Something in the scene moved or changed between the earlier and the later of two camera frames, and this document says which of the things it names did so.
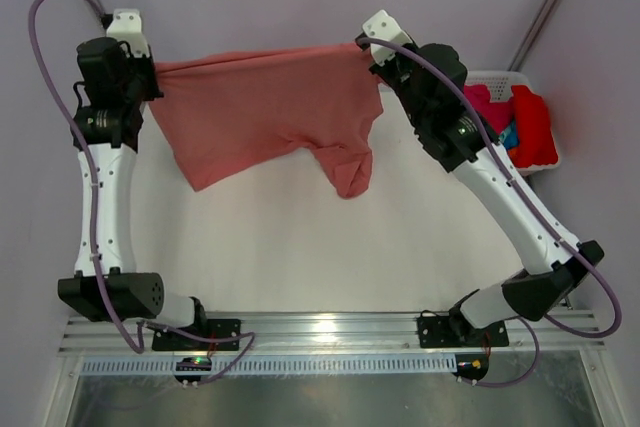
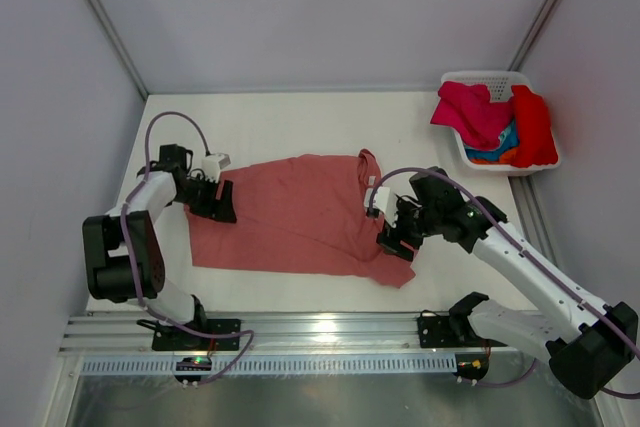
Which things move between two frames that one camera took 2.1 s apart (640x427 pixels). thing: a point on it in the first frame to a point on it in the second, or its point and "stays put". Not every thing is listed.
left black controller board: (192, 364) stays put
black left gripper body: (141, 84) to (199, 196)
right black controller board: (473, 366) stays put
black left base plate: (211, 329) stays put
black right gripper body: (398, 71) to (415, 222)
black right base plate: (443, 332) stays put
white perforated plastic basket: (499, 85) stays put
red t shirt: (536, 143) stays put
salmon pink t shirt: (220, 110) to (300, 214)
